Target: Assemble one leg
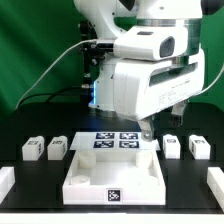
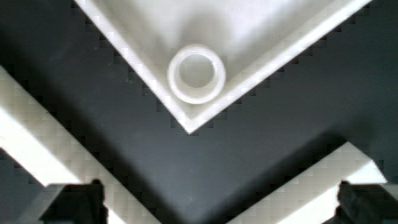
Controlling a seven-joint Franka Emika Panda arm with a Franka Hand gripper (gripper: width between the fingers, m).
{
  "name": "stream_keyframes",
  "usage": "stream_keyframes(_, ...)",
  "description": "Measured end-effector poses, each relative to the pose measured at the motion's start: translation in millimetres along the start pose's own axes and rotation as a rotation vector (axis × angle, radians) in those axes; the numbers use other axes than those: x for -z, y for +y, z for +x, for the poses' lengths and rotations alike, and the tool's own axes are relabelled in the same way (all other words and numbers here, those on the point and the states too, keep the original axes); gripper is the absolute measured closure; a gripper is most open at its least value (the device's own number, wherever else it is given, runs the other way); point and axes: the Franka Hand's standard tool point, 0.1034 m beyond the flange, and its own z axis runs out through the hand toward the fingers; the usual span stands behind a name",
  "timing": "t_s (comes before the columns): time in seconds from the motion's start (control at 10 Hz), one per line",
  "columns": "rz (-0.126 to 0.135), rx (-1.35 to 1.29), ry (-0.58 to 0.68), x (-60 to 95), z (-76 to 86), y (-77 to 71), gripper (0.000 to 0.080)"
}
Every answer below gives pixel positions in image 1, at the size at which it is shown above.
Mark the white obstacle block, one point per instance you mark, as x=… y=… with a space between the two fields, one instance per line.
x=7 y=180
x=215 y=181

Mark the white square tabletop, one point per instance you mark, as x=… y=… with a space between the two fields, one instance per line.
x=114 y=177

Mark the white tag base sheet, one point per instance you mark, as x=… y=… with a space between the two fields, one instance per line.
x=111 y=140

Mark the black camera on base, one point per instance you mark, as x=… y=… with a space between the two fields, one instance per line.
x=97 y=46

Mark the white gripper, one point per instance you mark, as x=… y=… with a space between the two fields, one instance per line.
x=143 y=88

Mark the white left obstacle block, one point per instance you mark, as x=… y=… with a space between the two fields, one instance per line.
x=7 y=180

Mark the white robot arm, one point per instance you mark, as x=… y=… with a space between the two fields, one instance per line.
x=111 y=19

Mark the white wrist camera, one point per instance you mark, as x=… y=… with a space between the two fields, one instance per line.
x=151 y=43

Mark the white right obstacle block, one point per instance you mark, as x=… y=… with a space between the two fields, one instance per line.
x=215 y=181

